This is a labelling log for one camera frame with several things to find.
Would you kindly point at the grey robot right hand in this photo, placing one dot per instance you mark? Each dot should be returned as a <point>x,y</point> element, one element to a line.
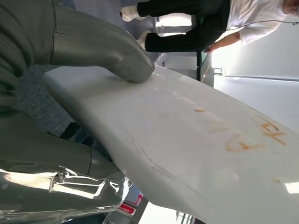
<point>93,40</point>

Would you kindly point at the person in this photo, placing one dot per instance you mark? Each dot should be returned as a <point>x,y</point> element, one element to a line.
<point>182,41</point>

